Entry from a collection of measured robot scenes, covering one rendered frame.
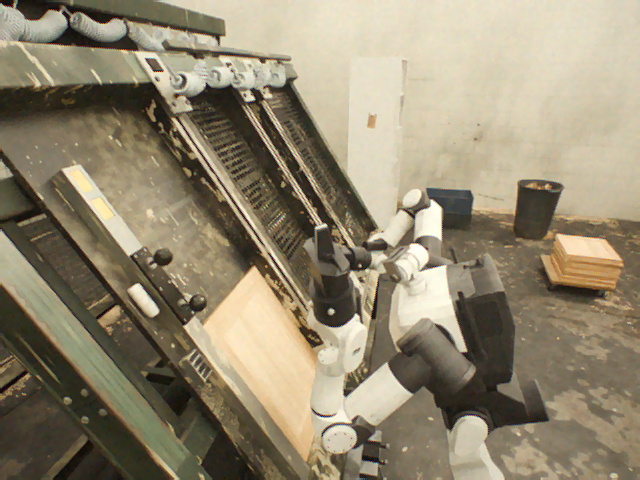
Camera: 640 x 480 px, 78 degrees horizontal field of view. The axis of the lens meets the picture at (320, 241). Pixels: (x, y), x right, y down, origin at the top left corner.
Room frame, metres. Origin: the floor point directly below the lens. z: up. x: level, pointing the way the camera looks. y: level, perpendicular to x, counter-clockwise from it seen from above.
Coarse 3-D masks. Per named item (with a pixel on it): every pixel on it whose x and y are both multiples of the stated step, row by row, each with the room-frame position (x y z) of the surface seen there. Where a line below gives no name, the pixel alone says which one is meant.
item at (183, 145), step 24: (168, 72) 1.31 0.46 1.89; (168, 96) 1.22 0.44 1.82; (168, 120) 1.23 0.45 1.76; (168, 144) 1.23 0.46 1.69; (192, 144) 1.23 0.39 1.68; (192, 168) 1.22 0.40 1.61; (216, 168) 1.26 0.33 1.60; (216, 192) 1.20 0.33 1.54; (216, 216) 1.20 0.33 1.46; (240, 216) 1.20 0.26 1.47; (240, 240) 1.19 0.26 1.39; (264, 240) 1.22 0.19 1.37; (264, 264) 1.17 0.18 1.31; (288, 288) 1.16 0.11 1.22; (312, 336) 1.13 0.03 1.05
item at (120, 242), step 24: (72, 168) 0.84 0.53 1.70; (72, 192) 0.81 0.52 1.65; (96, 192) 0.84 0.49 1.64; (96, 216) 0.80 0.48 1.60; (120, 240) 0.80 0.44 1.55; (120, 264) 0.79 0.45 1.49; (144, 288) 0.78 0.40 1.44; (168, 312) 0.77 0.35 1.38; (192, 336) 0.76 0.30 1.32; (216, 360) 0.77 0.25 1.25; (216, 384) 0.75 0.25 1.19; (240, 384) 0.77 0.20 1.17; (240, 408) 0.74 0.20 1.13; (264, 408) 0.77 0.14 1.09; (264, 432) 0.73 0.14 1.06; (288, 456) 0.72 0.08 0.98
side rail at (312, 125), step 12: (288, 84) 2.65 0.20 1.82; (288, 96) 2.66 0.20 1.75; (300, 96) 2.70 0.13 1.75; (300, 108) 2.64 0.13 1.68; (300, 120) 2.64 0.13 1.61; (312, 120) 2.64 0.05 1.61; (312, 132) 2.62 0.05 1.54; (324, 144) 2.60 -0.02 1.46; (336, 168) 2.59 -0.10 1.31; (348, 180) 2.59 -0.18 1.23; (348, 192) 2.57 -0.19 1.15; (348, 204) 2.57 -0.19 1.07; (360, 204) 2.55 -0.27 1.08; (360, 216) 2.55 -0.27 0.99; (372, 216) 2.61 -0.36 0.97; (372, 228) 2.53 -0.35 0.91
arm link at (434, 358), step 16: (432, 336) 0.71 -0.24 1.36; (400, 352) 0.72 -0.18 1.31; (416, 352) 0.70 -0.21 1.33; (432, 352) 0.69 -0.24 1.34; (448, 352) 0.69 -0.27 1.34; (400, 368) 0.69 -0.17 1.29; (416, 368) 0.68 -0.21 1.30; (432, 368) 0.67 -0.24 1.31; (448, 368) 0.67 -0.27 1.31; (464, 368) 0.67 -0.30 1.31; (400, 384) 0.67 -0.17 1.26; (416, 384) 0.67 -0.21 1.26; (448, 384) 0.65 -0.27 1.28
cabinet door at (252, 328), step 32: (256, 288) 1.10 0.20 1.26; (224, 320) 0.90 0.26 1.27; (256, 320) 1.01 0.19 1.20; (288, 320) 1.13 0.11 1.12; (224, 352) 0.83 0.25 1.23; (256, 352) 0.92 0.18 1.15; (288, 352) 1.03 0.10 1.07; (256, 384) 0.83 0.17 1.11; (288, 384) 0.93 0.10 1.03; (288, 416) 0.84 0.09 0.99
